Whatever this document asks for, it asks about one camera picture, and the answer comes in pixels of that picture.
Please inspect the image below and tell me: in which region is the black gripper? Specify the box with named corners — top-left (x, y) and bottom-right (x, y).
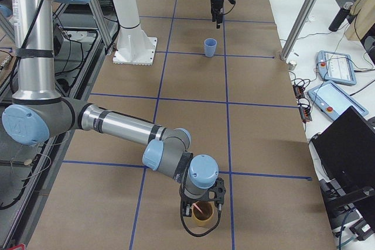
top-left (180, 197), bottom-right (196, 217)
top-left (210, 0), bottom-right (224, 29)

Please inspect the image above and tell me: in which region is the blue plastic cup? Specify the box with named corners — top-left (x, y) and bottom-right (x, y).
top-left (204, 38), bottom-right (217, 57)

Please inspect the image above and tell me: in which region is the tan wooden cup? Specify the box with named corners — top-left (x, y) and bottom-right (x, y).
top-left (192, 201), bottom-right (214, 227)

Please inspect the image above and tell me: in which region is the teach pendant with paper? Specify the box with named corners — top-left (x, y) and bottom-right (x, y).
top-left (316, 50), bottom-right (357, 85)

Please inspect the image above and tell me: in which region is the teach pendant with screen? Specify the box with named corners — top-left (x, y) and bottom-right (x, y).
top-left (308, 81), bottom-right (369, 121)

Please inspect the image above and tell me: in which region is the black laptop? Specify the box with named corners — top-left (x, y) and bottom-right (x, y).
top-left (312, 106), bottom-right (374, 204)

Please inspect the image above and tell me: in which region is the white camera stand pillar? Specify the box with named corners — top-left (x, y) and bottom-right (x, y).
top-left (112, 0), bottom-right (158, 66)

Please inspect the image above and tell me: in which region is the aluminium frame post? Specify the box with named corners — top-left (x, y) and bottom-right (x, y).
top-left (280, 0), bottom-right (316, 61)

